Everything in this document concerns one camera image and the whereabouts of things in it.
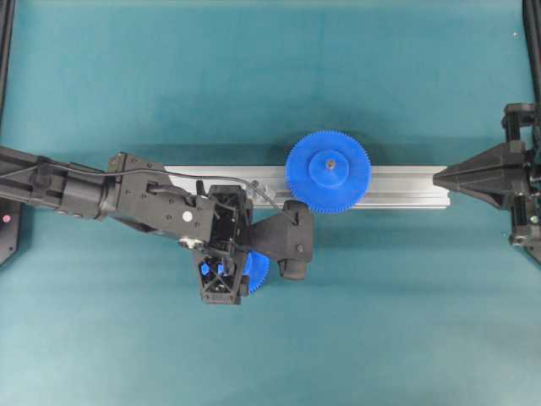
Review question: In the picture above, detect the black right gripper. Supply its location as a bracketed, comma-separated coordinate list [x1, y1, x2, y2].
[433, 103, 540, 252]

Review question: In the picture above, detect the silver aluminium extrusion rail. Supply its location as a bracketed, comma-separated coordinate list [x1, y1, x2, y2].
[165, 165, 451, 210]

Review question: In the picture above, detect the steel shaft with clear mount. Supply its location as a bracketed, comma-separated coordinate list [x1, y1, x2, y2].
[246, 180, 276, 206]

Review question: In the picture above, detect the thin black camera cable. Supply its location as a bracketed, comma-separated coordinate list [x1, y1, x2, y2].
[0, 165, 302, 225]

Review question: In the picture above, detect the black right frame post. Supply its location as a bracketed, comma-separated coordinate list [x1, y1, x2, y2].
[522, 0, 540, 104]

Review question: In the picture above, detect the large blue plastic gear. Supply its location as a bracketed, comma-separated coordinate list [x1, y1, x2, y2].
[285, 130, 372, 214]

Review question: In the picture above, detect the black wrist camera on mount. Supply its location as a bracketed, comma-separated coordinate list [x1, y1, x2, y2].
[247, 200, 315, 281]

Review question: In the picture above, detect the black frame post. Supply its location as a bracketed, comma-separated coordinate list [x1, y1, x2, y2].
[522, 0, 540, 104]
[0, 0, 17, 147]

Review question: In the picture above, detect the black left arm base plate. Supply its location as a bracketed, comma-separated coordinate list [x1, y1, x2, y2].
[0, 199, 22, 266]

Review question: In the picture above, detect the black left frame post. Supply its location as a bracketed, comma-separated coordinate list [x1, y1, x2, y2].
[0, 0, 17, 147]

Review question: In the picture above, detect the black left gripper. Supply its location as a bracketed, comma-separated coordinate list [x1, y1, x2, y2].
[108, 153, 253, 305]

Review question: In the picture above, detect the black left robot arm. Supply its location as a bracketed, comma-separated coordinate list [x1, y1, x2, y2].
[1, 148, 253, 305]

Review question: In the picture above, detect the small blue plastic gear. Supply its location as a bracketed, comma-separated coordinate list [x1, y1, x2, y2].
[198, 251, 270, 294]

